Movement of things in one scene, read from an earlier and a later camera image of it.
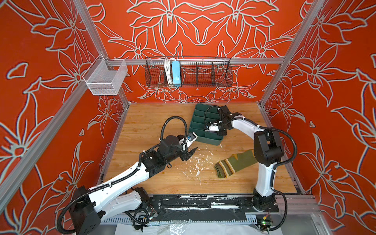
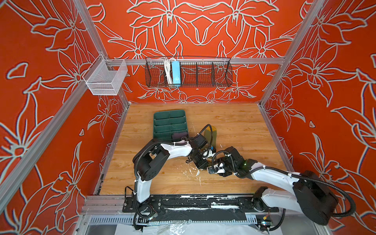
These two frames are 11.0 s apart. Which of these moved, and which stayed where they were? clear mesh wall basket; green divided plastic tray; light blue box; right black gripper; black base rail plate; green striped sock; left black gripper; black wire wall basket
Moved: green divided plastic tray; left black gripper; green striped sock; right black gripper
Stayed: black base rail plate; clear mesh wall basket; black wire wall basket; light blue box
